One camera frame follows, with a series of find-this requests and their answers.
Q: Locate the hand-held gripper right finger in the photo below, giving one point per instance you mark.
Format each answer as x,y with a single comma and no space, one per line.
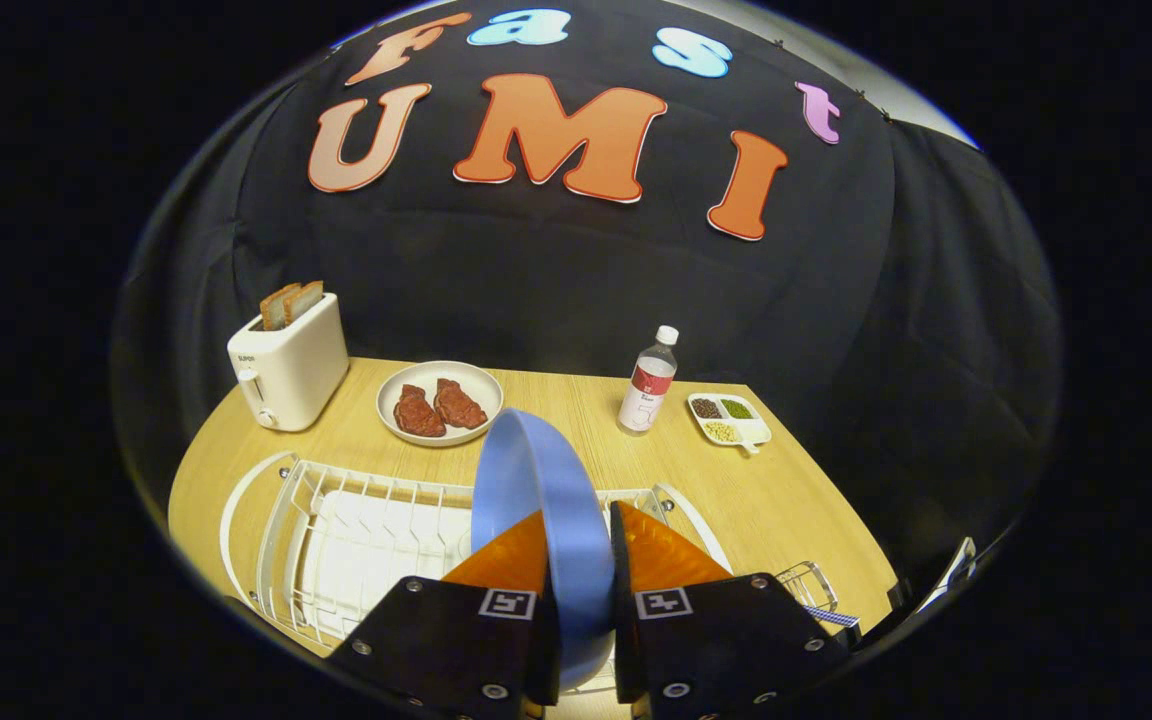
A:
622,600

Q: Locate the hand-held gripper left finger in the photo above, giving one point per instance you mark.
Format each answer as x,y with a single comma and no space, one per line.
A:
456,640

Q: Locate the blue plate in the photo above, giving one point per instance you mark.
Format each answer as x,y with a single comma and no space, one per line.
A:
546,500

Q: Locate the blue striped spoon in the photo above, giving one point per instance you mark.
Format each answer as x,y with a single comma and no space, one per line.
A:
836,617

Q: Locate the white divided dish with beans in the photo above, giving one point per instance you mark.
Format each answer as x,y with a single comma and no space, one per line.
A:
751,430

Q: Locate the white round plate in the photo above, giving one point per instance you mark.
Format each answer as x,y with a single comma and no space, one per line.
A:
456,372

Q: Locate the clear bottle with red label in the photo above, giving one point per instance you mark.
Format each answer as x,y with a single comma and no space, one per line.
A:
648,385

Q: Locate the red meat piece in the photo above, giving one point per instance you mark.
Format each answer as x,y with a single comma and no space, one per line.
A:
419,412
459,404

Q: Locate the white toaster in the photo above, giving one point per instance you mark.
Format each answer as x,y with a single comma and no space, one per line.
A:
291,370

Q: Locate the black backdrop cloth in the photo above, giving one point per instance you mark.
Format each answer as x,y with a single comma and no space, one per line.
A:
536,280

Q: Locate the brown toast slice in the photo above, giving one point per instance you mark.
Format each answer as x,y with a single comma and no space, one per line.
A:
304,298
278,305

